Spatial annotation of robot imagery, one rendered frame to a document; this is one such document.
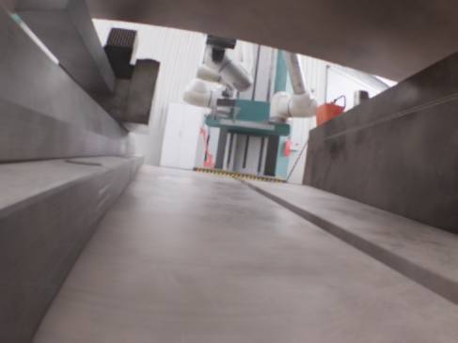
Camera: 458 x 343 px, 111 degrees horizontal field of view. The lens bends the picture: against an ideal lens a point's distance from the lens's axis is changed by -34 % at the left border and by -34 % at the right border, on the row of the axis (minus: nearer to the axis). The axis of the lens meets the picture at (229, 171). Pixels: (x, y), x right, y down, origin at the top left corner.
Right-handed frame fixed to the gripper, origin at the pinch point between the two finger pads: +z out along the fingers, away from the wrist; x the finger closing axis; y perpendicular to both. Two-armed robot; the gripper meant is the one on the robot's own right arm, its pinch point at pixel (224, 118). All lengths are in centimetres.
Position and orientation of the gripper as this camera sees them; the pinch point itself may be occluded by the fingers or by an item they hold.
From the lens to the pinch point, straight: 158.7
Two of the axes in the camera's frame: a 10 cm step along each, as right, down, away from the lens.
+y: 1.4, -0.1, 9.9
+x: -9.8, -1.4, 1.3
